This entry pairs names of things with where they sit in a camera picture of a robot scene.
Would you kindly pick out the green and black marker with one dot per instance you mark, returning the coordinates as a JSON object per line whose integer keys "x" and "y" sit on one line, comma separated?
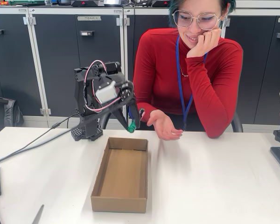
{"x": 131, "y": 128}

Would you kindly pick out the person's left forearm red sleeve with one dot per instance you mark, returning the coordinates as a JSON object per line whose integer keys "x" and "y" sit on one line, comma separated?
{"x": 211, "y": 98}

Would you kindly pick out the person's right forearm red sleeve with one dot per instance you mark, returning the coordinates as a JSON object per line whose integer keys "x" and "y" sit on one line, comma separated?
{"x": 140, "y": 103}

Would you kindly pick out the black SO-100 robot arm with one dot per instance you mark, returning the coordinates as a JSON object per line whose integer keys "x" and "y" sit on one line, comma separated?
{"x": 80, "y": 93}

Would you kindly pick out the person in red sweater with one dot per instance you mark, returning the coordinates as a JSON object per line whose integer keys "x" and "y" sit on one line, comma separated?
{"x": 161, "y": 70}

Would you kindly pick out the person's right hand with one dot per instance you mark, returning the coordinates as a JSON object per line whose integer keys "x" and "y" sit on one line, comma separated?
{"x": 164, "y": 127}

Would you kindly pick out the person's left hand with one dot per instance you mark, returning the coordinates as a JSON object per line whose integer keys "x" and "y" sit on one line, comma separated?
{"x": 207, "y": 44}

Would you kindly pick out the brown cardboard box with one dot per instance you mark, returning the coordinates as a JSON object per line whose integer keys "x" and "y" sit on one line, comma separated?
{"x": 121, "y": 177}

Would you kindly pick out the dark grey cabinet door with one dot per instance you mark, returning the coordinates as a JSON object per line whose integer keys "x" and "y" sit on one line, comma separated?
{"x": 254, "y": 70}
{"x": 277, "y": 70}
{"x": 144, "y": 22}
{"x": 60, "y": 51}
{"x": 9, "y": 58}

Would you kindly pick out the black case red triangle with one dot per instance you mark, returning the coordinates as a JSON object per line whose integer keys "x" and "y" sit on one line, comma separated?
{"x": 157, "y": 3}
{"x": 84, "y": 3}

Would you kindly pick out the black office chair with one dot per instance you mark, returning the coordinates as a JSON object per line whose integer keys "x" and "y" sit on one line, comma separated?
{"x": 237, "y": 123}

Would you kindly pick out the gold-rimmed glasses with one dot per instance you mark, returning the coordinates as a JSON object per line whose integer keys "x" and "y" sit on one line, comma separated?
{"x": 208, "y": 22}

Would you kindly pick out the black backpack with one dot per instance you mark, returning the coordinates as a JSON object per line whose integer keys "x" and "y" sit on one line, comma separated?
{"x": 9, "y": 112}

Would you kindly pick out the green storage box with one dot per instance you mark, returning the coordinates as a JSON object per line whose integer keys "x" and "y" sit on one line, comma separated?
{"x": 25, "y": 2}

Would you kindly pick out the white gripper camera box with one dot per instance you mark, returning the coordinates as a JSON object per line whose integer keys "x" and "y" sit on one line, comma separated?
{"x": 106, "y": 93}

